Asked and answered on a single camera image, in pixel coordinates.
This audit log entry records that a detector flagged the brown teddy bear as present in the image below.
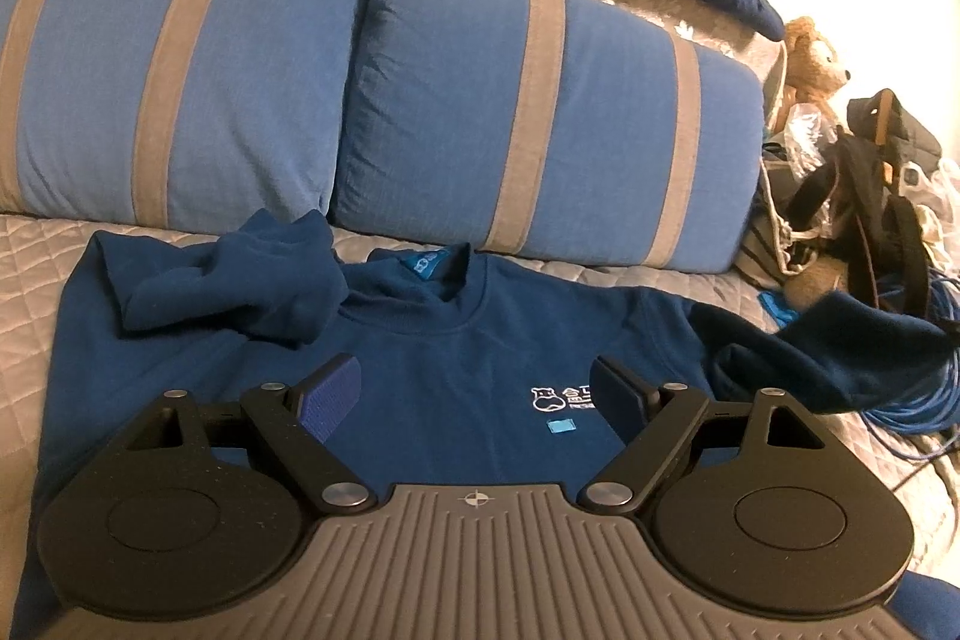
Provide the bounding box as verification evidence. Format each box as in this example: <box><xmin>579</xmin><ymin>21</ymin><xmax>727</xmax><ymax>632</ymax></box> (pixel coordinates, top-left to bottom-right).
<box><xmin>773</xmin><ymin>16</ymin><xmax>851</xmax><ymax>133</ymax></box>

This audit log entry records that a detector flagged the blue striped pillow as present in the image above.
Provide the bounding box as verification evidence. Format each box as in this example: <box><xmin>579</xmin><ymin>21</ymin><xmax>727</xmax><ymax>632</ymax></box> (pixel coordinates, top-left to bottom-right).
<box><xmin>2</xmin><ymin>0</ymin><xmax>364</xmax><ymax>234</ymax></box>
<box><xmin>332</xmin><ymin>0</ymin><xmax>763</xmax><ymax>273</ymax></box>

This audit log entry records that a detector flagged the black bag with straps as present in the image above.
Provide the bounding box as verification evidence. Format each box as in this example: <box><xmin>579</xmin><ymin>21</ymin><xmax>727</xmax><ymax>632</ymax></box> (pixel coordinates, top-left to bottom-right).
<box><xmin>784</xmin><ymin>89</ymin><xmax>940</xmax><ymax>319</ymax></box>

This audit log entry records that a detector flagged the coiled blue cable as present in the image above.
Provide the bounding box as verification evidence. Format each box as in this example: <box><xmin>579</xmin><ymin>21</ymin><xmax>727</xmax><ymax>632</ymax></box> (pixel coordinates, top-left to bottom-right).
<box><xmin>857</xmin><ymin>274</ymin><xmax>960</xmax><ymax>462</ymax></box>

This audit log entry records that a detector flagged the right blue striped pillow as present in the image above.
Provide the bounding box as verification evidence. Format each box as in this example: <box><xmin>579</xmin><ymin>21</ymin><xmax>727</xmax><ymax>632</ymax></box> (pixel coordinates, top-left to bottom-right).
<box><xmin>332</xmin><ymin>0</ymin><xmax>763</xmax><ymax>273</ymax></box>

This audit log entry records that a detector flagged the left blue striped pillow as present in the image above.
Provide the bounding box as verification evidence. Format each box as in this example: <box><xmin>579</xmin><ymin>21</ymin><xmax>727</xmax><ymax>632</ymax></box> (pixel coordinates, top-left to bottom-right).
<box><xmin>2</xmin><ymin>0</ymin><xmax>364</xmax><ymax>234</ymax></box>

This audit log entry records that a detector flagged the dark blue sweatshirt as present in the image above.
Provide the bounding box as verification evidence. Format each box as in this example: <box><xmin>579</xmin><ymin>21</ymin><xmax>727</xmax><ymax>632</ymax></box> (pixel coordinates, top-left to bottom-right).
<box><xmin>13</xmin><ymin>206</ymin><xmax>959</xmax><ymax>640</ymax></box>

